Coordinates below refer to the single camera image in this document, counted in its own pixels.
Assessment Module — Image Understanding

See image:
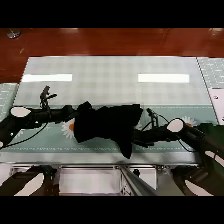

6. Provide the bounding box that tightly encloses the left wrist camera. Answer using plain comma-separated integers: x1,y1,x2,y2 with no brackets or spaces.
39,85,58,112

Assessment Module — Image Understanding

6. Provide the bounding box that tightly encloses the black garment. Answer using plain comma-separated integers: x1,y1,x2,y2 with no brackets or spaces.
72,101,144,160

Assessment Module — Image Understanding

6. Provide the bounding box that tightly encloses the black cable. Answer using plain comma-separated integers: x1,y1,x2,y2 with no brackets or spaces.
2,121,50,149
156,113,198,154

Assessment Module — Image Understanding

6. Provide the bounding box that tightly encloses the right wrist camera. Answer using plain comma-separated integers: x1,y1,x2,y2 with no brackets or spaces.
145,107,160,129

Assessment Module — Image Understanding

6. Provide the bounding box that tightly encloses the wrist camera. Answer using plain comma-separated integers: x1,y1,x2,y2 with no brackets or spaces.
39,85,58,112
145,107,160,129

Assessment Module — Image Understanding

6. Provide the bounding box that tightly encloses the silver frame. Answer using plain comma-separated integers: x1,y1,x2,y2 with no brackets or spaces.
0,161,203,197

